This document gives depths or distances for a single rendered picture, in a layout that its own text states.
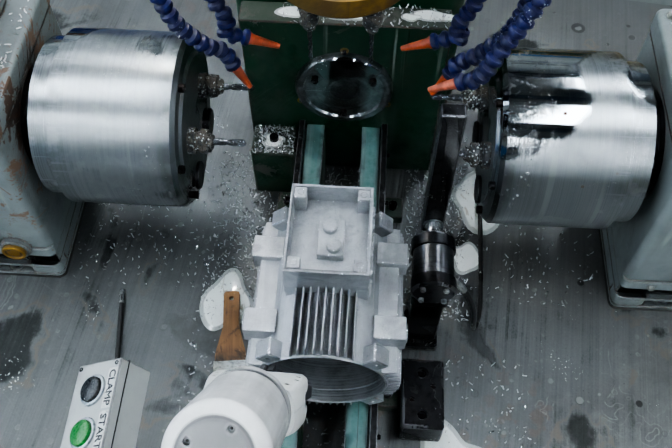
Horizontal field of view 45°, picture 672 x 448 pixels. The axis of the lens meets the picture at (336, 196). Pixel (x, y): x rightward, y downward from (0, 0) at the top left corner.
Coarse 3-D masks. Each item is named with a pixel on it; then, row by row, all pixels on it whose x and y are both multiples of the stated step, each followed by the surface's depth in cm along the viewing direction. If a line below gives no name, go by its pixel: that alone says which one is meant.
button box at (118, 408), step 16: (80, 368) 96; (96, 368) 94; (112, 368) 93; (128, 368) 93; (80, 384) 94; (112, 384) 91; (128, 384) 93; (144, 384) 95; (80, 400) 93; (96, 400) 91; (112, 400) 90; (128, 400) 92; (144, 400) 94; (80, 416) 92; (96, 416) 90; (112, 416) 89; (128, 416) 91; (64, 432) 92; (96, 432) 89; (112, 432) 89; (128, 432) 91
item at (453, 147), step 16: (448, 112) 91; (464, 112) 91; (448, 128) 92; (464, 128) 92; (448, 144) 95; (432, 160) 99; (448, 160) 98; (432, 176) 101; (448, 176) 101; (432, 192) 104; (448, 192) 104; (432, 208) 107; (432, 224) 109
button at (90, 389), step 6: (90, 378) 93; (96, 378) 92; (84, 384) 93; (90, 384) 92; (96, 384) 92; (84, 390) 92; (90, 390) 92; (96, 390) 91; (84, 396) 92; (90, 396) 91; (96, 396) 91
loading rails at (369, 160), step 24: (312, 144) 130; (384, 144) 128; (312, 168) 127; (360, 168) 127; (384, 168) 126; (288, 192) 137; (384, 192) 124; (360, 408) 106; (384, 408) 117; (360, 432) 105
